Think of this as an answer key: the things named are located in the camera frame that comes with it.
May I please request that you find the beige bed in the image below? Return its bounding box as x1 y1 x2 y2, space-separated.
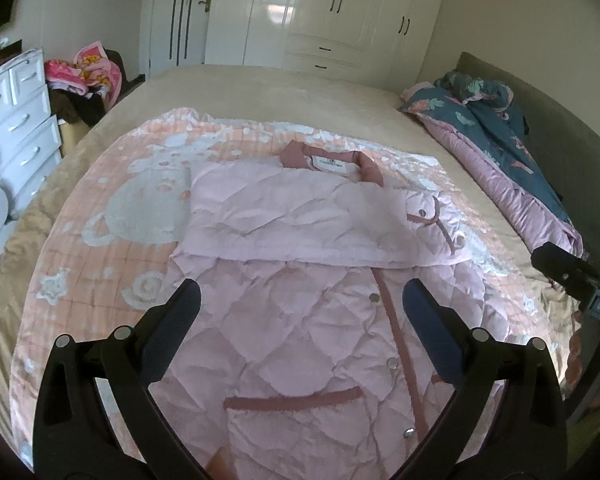
0 62 600 461

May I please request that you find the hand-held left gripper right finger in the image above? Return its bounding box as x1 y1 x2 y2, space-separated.
401 277 568 480

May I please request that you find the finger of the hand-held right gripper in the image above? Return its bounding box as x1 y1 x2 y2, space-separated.
530 242 600 295

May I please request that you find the dark blue floral quilt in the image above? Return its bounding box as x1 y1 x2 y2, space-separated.
397 70 588 261

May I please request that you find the person's right hand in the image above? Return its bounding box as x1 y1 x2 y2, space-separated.
567 310 600 411

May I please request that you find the pink printed cloth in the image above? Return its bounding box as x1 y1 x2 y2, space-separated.
44 42 123 103

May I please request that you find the white door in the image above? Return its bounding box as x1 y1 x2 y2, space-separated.
140 0 216 78

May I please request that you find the white wardrobe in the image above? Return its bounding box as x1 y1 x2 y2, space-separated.
205 0 453 93

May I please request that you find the white drawer chest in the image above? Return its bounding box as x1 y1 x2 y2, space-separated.
0 47 63 221

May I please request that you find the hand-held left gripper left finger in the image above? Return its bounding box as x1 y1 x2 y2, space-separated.
32 277 216 480

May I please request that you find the dark clothes pile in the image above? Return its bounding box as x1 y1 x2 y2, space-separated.
49 49 146 157

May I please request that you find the orange printed blanket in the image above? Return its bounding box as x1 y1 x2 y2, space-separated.
7 106 581 461

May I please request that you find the pink quilted jacket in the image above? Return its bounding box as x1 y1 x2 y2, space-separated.
170 141 551 480

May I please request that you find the grey headboard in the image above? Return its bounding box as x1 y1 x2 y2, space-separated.
455 51 600 271

